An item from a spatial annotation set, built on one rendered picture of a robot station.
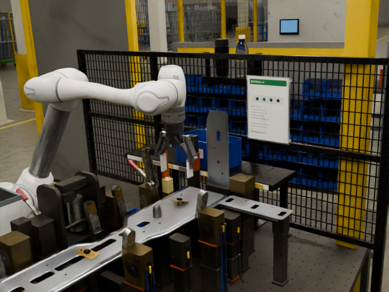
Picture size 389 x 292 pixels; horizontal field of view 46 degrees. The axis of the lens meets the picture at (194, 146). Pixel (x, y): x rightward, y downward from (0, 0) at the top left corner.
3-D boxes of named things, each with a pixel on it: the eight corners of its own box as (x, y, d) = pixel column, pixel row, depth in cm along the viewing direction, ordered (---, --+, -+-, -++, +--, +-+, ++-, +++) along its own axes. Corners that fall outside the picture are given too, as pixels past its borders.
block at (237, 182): (245, 258, 203) (245, 181, 193) (230, 253, 208) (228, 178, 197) (255, 251, 209) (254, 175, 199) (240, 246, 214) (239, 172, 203)
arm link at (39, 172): (2, 206, 226) (30, 190, 246) (29, 223, 223) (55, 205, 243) (44, 64, 196) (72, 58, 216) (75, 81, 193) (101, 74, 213)
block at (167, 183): (172, 257, 207) (167, 180, 196) (166, 255, 209) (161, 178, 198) (177, 254, 209) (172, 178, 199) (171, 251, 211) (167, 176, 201)
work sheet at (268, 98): (289, 145, 211) (290, 77, 202) (246, 138, 224) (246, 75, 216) (291, 144, 212) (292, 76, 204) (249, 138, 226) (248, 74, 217)
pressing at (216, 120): (228, 188, 202) (227, 112, 193) (208, 183, 209) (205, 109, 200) (229, 188, 203) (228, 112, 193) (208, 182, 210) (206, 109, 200)
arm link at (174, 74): (164, 103, 182) (151, 110, 170) (162, 63, 178) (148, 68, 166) (190, 103, 179) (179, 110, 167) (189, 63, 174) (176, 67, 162)
